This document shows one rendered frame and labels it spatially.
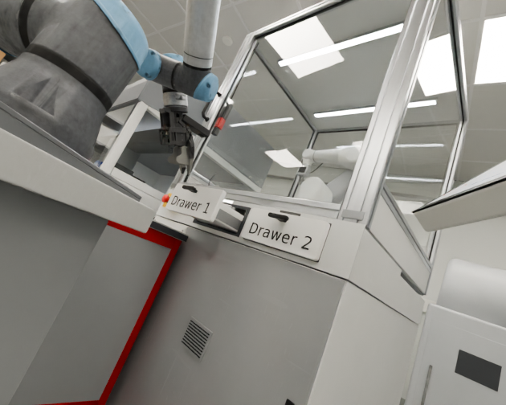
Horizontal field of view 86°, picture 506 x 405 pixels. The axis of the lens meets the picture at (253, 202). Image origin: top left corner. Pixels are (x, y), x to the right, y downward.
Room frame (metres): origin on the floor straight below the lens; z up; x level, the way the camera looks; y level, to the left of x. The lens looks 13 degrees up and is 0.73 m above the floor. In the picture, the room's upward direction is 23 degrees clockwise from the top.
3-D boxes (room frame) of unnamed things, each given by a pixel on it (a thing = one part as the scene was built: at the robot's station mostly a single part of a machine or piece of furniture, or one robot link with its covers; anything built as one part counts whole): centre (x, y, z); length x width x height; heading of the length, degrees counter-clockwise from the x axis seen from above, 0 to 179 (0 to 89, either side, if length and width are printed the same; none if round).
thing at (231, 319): (1.34, -0.27, 0.40); 1.03 x 0.95 x 0.80; 44
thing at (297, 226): (0.81, -0.11, 0.87); 0.29 x 0.02 x 0.11; 44
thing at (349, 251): (1.35, -0.27, 0.87); 1.02 x 0.95 x 0.14; 44
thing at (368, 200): (1.35, -0.27, 1.47); 1.02 x 0.95 x 1.04; 44
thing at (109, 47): (0.37, 0.32, 0.95); 0.13 x 0.12 x 0.14; 83
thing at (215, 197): (0.95, 0.20, 0.87); 0.29 x 0.02 x 0.11; 44
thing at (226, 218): (1.10, 0.05, 0.86); 0.40 x 0.26 x 0.06; 134
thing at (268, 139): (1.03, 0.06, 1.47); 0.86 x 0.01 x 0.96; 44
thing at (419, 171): (1.00, -0.61, 1.52); 0.87 x 0.01 x 0.86; 134
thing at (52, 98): (0.37, 0.31, 0.83); 0.15 x 0.15 x 0.10
